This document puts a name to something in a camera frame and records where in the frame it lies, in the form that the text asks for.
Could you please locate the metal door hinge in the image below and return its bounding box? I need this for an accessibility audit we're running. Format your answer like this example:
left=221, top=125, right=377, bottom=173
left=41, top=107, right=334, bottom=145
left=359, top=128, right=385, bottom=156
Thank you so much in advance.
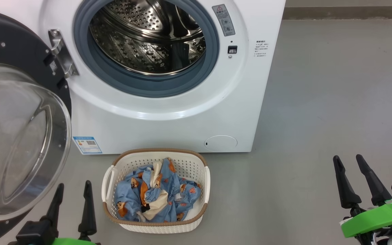
left=48, top=29, right=80, bottom=79

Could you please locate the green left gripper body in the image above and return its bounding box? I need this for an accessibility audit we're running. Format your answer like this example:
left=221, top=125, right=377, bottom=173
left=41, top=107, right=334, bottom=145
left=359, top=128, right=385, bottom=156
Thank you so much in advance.
left=51, top=237, right=101, bottom=245

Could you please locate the white perforated laundry basket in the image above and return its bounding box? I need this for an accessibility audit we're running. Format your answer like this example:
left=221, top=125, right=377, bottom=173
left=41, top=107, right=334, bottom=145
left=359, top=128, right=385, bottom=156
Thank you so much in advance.
left=101, top=148, right=211, bottom=234

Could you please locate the black round glass washer door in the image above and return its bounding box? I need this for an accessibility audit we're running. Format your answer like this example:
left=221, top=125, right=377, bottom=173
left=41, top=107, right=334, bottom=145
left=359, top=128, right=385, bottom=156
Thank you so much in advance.
left=0, top=9, right=72, bottom=245

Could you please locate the grey warning sticker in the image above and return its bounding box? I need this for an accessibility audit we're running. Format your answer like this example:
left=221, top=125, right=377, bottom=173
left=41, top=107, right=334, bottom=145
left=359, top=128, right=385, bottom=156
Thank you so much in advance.
left=212, top=4, right=236, bottom=37

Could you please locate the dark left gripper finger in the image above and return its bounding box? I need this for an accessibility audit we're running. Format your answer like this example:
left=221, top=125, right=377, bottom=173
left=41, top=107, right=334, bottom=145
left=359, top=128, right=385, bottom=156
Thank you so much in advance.
left=40, top=183, right=65, bottom=236
left=78, top=180, right=97, bottom=242

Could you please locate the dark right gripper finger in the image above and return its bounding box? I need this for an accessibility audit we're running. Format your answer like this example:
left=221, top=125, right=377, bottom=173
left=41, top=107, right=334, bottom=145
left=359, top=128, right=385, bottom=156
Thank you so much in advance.
left=333, top=155, right=362, bottom=216
left=356, top=154, right=392, bottom=207

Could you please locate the blue bear print garment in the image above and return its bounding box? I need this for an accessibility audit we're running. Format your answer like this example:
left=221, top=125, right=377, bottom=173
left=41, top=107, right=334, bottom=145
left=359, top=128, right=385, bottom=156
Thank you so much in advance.
left=114, top=158, right=183, bottom=223
left=162, top=158, right=202, bottom=222

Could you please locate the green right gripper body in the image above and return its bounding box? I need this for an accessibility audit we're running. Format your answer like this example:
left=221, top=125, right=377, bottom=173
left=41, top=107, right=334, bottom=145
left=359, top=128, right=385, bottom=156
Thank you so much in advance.
left=339, top=201, right=392, bottom=244

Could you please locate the white front-load washing machine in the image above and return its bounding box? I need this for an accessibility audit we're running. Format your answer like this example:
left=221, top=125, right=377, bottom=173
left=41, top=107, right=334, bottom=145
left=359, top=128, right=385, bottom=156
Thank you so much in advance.
left=0, top=0, right=287, bottom=155

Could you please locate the round white filter cover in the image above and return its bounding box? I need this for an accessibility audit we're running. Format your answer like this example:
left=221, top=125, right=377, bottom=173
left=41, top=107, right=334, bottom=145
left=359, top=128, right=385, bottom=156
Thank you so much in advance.
left=205, top=135, right=238, bottom=152

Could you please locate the blue energy label sticker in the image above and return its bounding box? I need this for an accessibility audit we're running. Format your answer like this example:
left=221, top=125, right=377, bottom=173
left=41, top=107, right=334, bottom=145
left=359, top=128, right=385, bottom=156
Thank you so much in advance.
left=72, top=136, right=103, bottom=154

